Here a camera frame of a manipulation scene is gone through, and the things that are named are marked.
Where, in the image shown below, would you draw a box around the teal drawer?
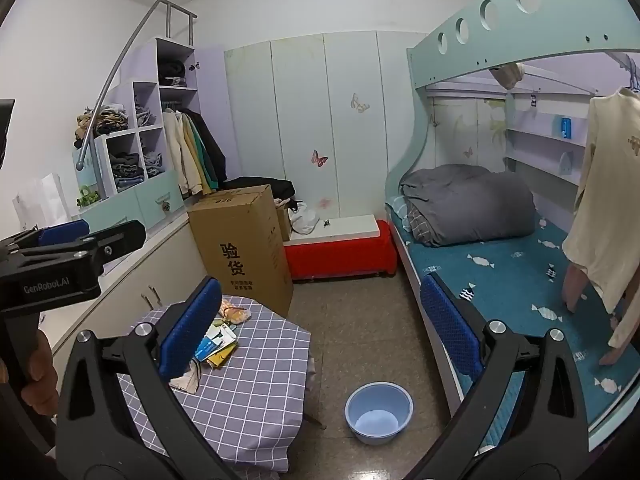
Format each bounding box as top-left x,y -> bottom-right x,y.
80,192 -> 146,234
137,172 -> 187,217

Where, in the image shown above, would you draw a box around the grey plaid blanket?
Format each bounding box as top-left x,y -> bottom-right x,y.
406,205 -> 437,247

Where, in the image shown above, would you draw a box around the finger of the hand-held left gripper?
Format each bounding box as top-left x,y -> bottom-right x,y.
0,219 -> 91,261
10,219 -> 147,277

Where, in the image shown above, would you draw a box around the person's left hand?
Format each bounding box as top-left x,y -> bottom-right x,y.
20,332 -> 60,413

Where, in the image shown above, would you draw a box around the yellow garment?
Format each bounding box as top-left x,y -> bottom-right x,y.
182,112 -> 207,194

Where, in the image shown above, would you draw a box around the cream sweater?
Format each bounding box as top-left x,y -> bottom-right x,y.
562,87 -> 640,351

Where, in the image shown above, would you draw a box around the metal handrail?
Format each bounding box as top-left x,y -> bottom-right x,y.
74,0 -> 198,171

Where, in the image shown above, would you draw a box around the teal garment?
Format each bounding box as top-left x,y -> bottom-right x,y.
192,115 -> 219,189

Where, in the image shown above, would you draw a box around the yellow packet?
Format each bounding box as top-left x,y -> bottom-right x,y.
207,347 -> 237,369

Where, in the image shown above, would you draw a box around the blue plastic basin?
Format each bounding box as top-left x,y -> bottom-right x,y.
345,381 -> 415,446

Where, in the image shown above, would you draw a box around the teal patterned bed sheet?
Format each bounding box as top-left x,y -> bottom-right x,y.
390,210 -> 640,456

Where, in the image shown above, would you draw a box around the pink garment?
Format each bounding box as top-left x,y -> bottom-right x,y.
561,262 -> 640,367

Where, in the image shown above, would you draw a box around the black folded clothes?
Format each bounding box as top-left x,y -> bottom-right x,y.
158,60 -> 187,87

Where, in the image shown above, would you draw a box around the grey quilt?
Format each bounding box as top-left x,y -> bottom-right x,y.
400,164 -> 537,247

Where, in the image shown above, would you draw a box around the large cardboard box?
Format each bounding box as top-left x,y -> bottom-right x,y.
187,185 -> 294,318

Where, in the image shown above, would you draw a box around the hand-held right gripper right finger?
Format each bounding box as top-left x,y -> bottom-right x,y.
400,272 -> 596,480

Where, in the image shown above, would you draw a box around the white low cabinet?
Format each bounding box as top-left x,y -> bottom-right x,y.
50,217 -> 211,361

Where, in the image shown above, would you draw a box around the tan fabric bundle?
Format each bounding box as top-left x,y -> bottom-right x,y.
492,63 -> 524,89

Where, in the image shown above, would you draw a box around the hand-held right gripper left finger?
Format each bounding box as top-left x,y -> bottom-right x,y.
54,276 -> 281,480

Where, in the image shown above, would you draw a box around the table with checked cloth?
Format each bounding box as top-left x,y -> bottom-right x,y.
117,297 -> 316,473

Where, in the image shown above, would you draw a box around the white paper bag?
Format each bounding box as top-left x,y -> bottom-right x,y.
12,174 -> 71,233

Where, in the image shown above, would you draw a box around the bunk bed with teal sheet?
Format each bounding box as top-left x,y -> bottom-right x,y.
385,0 -> 640,461

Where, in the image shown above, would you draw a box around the blue checked pillow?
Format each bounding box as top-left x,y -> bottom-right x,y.
387,196 -> 413,233

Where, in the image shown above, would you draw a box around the red cloth bench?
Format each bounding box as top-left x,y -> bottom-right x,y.
284,220 -> 398,281

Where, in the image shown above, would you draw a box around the white lilac shelf unit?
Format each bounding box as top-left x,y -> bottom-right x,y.
75,37 -> 206,233

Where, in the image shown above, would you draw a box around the dark folded jeans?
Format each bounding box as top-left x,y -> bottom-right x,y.
109,152 -> 147,187

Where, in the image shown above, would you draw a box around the beige rag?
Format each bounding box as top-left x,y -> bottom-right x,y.
169,360 -> 204,395

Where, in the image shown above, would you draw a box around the white board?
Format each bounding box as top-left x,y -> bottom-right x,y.
289,214 -> 382,247

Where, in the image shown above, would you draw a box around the black jacket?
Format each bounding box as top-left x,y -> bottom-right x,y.
182,107 -> 228,186

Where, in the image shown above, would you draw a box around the blue packet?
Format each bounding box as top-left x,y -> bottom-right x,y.
194,340 -> 221,363

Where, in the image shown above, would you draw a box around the green artificial plant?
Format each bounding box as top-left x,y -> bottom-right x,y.
76,185 -> 102,209

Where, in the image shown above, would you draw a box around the peach wrapper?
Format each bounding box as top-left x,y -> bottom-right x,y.
220,299 -> 252,325

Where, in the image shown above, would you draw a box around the blue clothes hanger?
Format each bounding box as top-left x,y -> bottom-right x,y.
614,52 -> 640,93

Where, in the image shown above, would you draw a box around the white plastic bag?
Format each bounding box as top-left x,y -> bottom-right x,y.
290,207 -> 321,235

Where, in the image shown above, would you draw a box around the brown clothes pile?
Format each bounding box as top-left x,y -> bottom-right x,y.
75,104 -> 130,145

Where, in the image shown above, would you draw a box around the black clothing heap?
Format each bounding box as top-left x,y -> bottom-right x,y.
222,176 -> 297,202

